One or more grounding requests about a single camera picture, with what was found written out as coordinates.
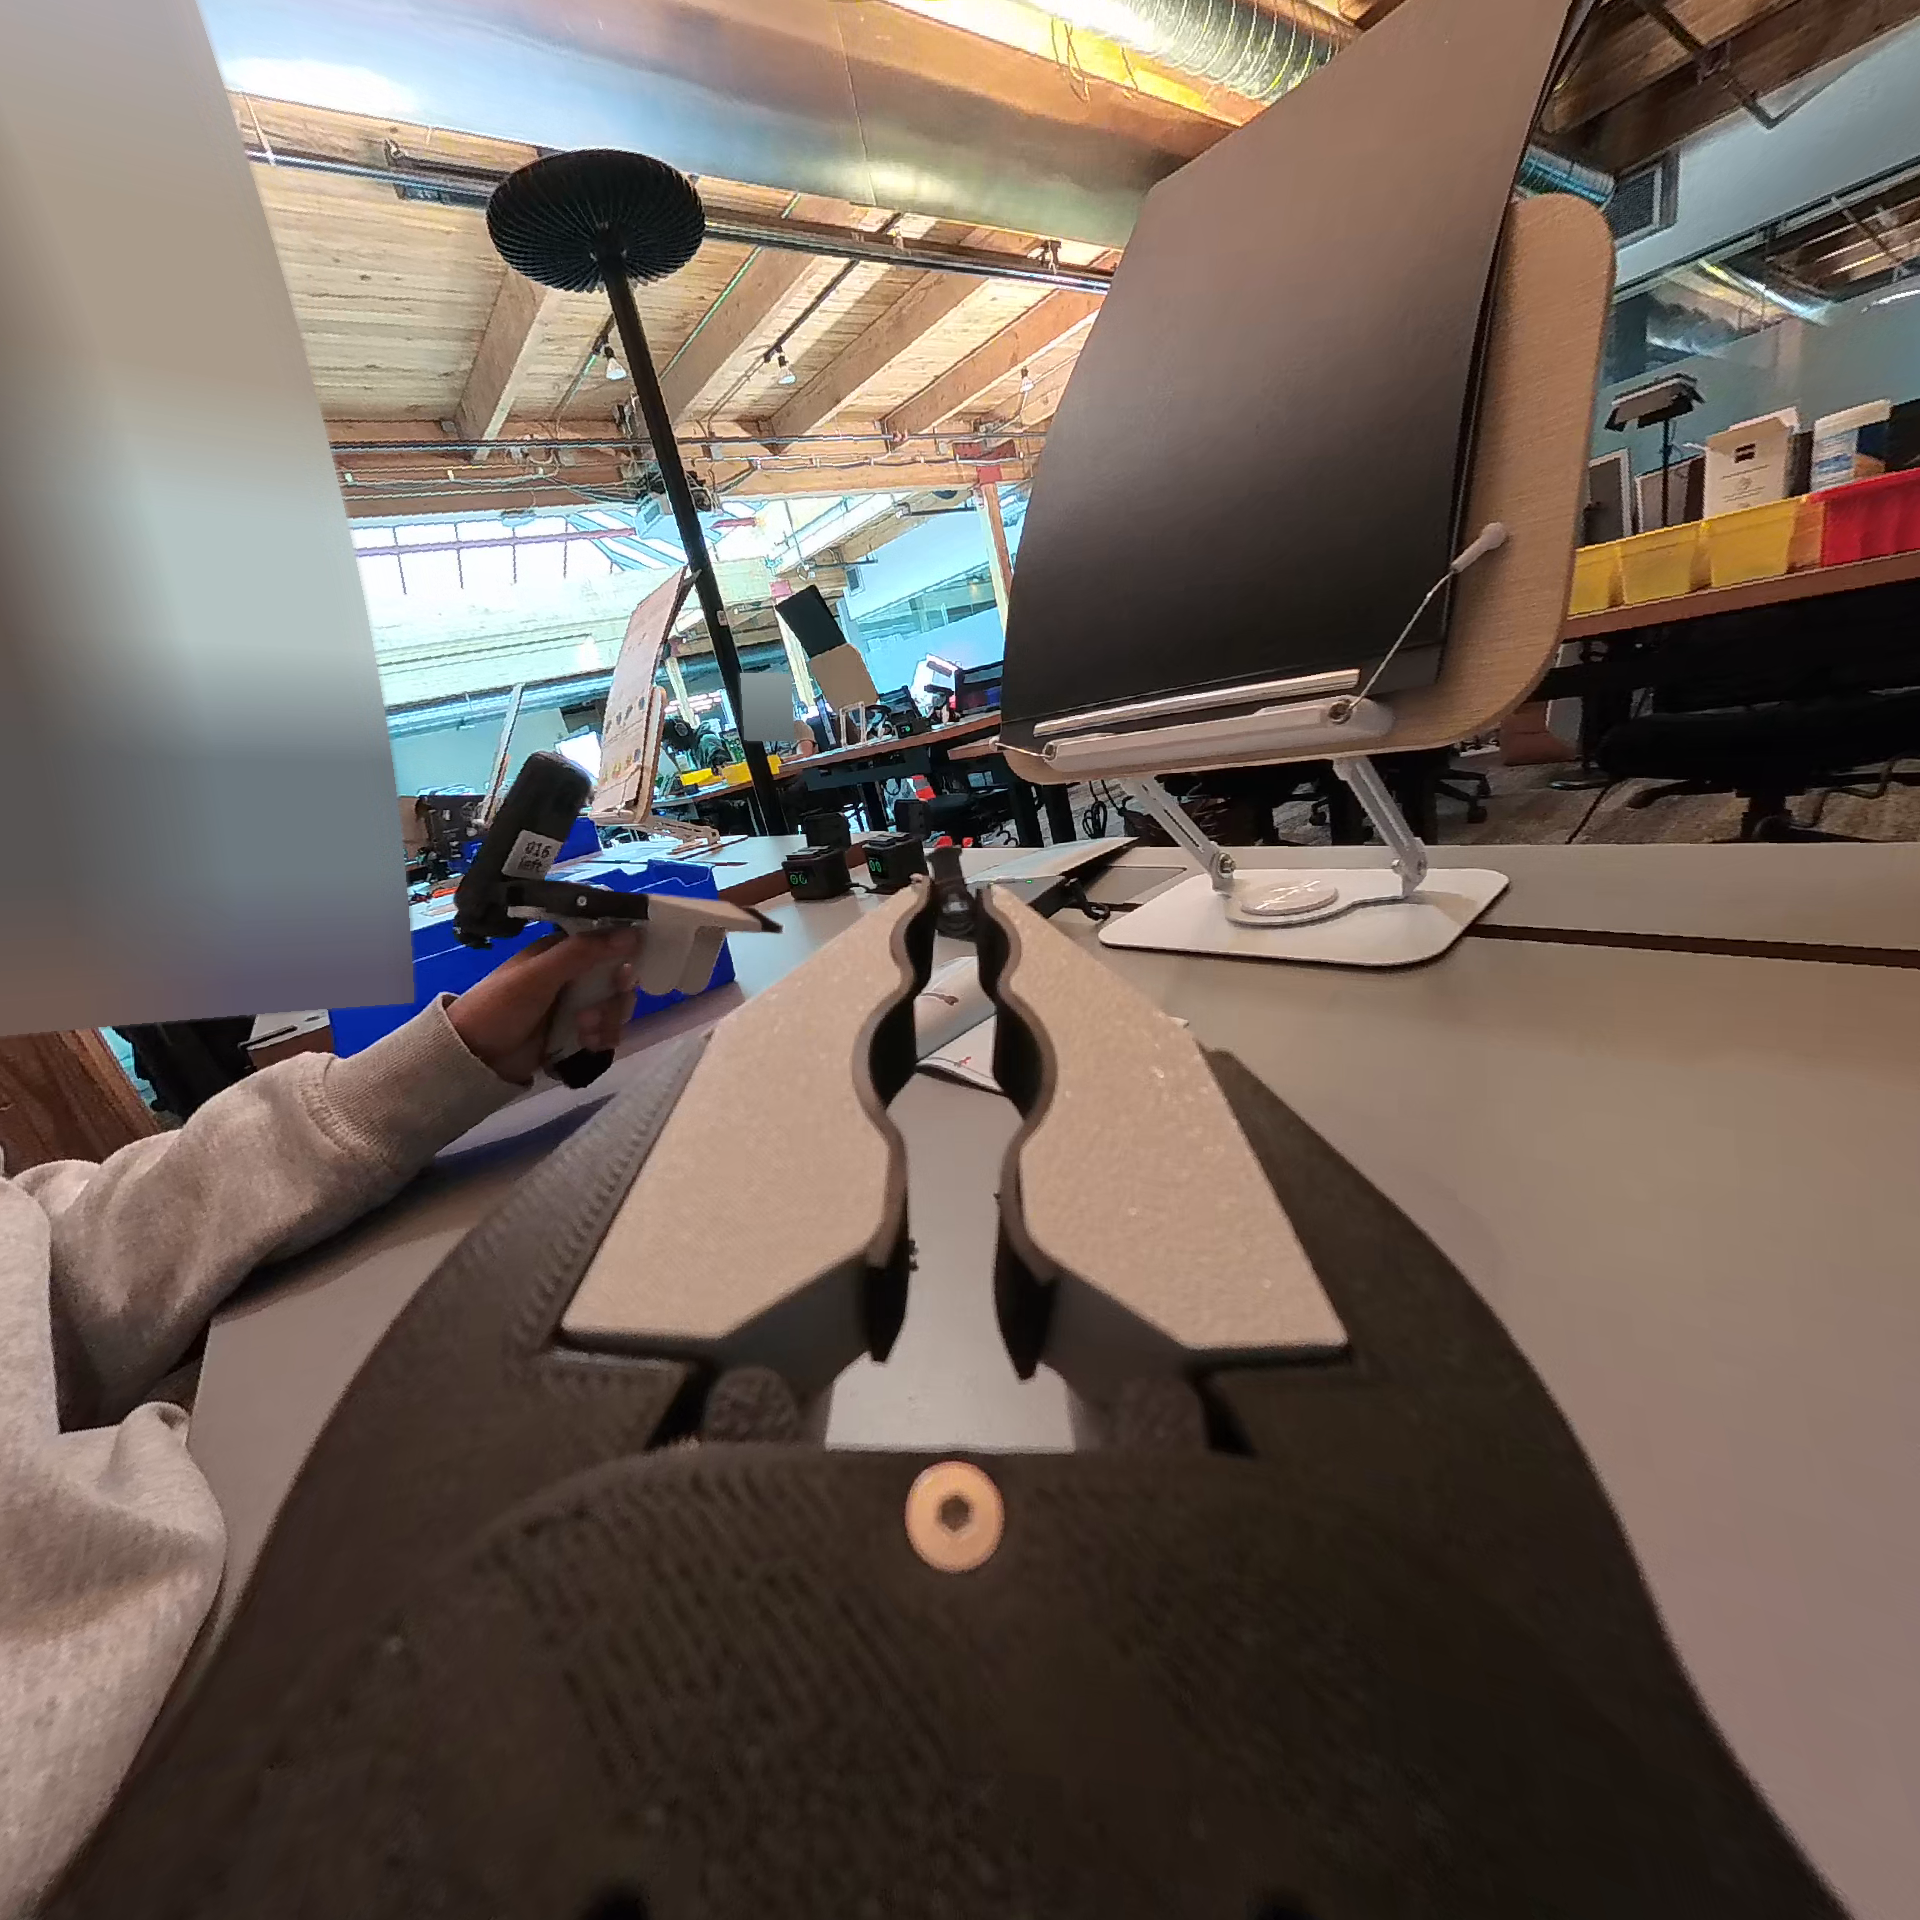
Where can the yellow plastic bin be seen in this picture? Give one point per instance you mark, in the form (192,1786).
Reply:
(1663,560)
(1590,579)
(1754,538)

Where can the person's left hand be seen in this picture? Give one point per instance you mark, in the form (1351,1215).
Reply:
(507,1025)

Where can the black laptop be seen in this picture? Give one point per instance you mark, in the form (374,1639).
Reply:
(1277,377)

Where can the lego instruction booklet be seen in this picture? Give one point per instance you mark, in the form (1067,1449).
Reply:
(961,1049)

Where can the black studio light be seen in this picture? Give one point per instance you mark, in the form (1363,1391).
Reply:
(1649,405)

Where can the black office chair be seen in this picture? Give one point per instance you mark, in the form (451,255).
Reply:
(1758,748)

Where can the cardboard panel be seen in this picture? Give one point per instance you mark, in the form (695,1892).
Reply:
(639,703)

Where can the black floor lamp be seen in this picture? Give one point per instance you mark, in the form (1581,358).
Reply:
(590,218)

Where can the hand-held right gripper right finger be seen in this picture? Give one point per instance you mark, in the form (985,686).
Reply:
(1167,1189)

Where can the wooden workbench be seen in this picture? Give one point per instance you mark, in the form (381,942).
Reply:
(881,745)

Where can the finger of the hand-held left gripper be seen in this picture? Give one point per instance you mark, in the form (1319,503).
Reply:
(703,914)

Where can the blue plastic bin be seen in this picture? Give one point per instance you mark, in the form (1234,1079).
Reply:
(374,1010)

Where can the white cardboard box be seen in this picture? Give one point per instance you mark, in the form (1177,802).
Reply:
(1742,467)
(1844,437)

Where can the long wooden table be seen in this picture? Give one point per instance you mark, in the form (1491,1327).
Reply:
(1738,597)

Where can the black battery charger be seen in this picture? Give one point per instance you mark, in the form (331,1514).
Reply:
(818,870)
(894,862)

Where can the silver ceiling duct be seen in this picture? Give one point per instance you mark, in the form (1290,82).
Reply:
(750,88)

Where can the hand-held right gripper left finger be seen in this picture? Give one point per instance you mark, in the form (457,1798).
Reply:
(716,1189)

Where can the red plastic bin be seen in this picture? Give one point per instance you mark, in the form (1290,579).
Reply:
(1864,518)

